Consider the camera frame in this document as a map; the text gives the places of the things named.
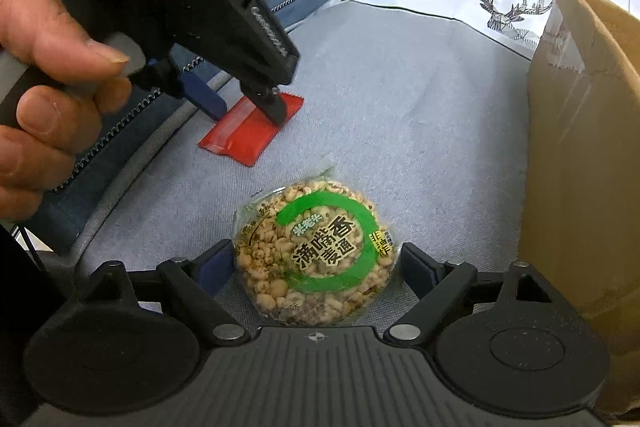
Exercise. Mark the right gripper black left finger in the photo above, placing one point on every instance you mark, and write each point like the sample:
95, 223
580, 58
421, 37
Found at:
129, 339

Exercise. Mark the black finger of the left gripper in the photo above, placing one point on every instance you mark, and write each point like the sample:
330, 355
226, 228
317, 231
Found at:
266, 97
166, 77

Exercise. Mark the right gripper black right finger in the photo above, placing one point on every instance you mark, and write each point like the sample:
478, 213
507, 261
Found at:
508, 342

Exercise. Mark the red snack packet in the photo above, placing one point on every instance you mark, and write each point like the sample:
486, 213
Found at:
242, 134

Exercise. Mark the round puffed rice cake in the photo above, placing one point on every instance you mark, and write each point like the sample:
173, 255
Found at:
313, 253

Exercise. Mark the person left hand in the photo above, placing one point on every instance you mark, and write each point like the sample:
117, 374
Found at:
53, 125

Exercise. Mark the brown cardboard box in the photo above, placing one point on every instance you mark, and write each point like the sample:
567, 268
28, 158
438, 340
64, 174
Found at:
580, 225

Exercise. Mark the grey deer print sofa cover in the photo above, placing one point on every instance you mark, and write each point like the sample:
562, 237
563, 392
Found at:
418, 104

